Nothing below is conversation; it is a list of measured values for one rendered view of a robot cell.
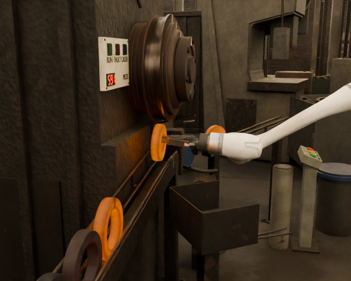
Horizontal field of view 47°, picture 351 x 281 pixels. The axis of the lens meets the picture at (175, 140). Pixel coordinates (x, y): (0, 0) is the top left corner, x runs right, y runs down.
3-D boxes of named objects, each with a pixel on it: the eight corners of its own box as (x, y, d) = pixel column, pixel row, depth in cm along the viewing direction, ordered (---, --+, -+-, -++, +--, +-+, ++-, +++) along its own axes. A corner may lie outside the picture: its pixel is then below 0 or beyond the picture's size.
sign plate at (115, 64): (100, 91, 138) (97, 37, 134) (124, 85, 163) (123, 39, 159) (106, 91, 138) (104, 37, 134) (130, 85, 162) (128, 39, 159)
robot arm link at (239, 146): (220, 155, 155) (222, 160, 167) (262, 159, 152) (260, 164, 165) (223, 128, 156) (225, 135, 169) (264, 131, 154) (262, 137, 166)
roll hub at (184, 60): (174, 105, 168) (174, 35, 162) (186, 97, 194) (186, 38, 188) (187, 105, 166) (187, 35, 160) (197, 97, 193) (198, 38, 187)
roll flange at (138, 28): (121, 129, 165) (117, 9, 154) (151, 112, 210) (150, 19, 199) (144, 130, 163) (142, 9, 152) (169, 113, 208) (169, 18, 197)
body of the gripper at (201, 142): (206, 154, 158) (183, 152, 160) (209, 149, 167) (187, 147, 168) (208, 136, 157) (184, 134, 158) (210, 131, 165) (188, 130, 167)
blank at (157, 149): (150, 130, 156) (158, 130, 156) (159, 119, 171) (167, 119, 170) (150, 166, 162) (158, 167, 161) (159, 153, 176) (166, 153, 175)
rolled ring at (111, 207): (98, 238, 106) (86, 237, 107) (112, 272, 119) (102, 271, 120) (116, 184, 119) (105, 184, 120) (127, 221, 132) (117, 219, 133)
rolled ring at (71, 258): (98, 215, 107) (86, 214, 107) (68, 262, 90) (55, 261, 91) (106, 269, 114) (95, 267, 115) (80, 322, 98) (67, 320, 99)
